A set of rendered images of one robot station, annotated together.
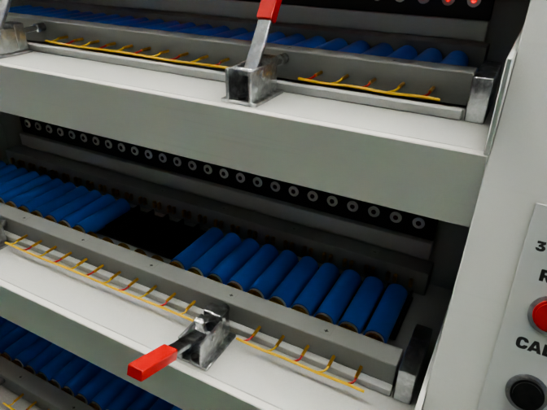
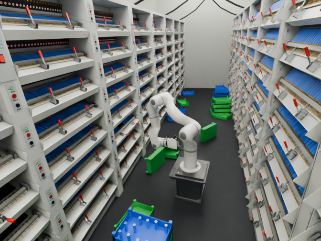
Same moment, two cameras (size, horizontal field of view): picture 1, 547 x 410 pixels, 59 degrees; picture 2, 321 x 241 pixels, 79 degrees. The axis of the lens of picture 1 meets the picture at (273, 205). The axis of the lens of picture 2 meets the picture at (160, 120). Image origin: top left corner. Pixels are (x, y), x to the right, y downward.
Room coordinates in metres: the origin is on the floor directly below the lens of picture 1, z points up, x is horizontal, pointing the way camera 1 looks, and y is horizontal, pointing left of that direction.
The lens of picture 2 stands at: (0.30, 2.04, 1.42)
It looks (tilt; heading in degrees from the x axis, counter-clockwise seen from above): 23 degrees down; 262
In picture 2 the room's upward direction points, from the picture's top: 3 degrees counter-clockwise
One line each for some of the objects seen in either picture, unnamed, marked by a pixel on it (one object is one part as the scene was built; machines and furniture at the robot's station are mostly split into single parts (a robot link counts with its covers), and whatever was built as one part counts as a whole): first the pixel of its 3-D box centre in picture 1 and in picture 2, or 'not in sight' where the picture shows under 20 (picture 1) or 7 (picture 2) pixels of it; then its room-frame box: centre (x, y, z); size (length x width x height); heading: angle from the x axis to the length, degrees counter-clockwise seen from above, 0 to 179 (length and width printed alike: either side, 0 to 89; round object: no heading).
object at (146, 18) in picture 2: not in sight; (149, 78); (0.04, -0.83, 0.86); 0.20 x 0.09 x 1.73; 156
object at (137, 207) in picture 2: not in sight; (135, 219); (0.40, 0.85, 0.04); 0.30 x 0.20 x 0.08; 55
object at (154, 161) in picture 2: not in sight; (155, 159); (0.13, 0.14, 0.10); 0.30 x 0.08 x 0.20; 49
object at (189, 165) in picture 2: not in sight; (190, 158); (-0.15, 0.61, 0.39); 0.19 x 0.19 x 0.18
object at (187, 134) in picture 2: not in sight; (188, 138); (-0.12, 0.63, 0.61); 0.19 x 0.12 x 0.24; 41
